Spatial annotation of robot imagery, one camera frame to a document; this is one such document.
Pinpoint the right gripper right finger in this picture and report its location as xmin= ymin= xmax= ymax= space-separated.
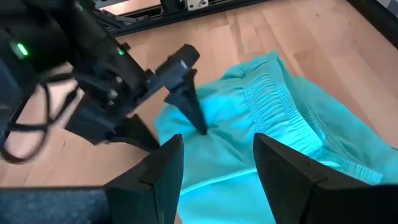
xmin=253 ymin=133 xmax=398 ymax=224

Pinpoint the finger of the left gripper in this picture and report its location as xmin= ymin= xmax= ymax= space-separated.
xmin=164 ymin=73 xmax=208 ymax=136
xmin=107 ymin=114 xmax=161 ymax=153

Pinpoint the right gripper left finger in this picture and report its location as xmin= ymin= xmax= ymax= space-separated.
xmin=0 ymin=134 xmax=185 ymax=224

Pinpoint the light green garment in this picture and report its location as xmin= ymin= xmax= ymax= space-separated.
xmin=154 ymin=51 xmax=398 ymax=224

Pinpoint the black looped gripper cable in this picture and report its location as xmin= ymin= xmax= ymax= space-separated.
xmin=0 ymin=83 xmax=78 ymax=165

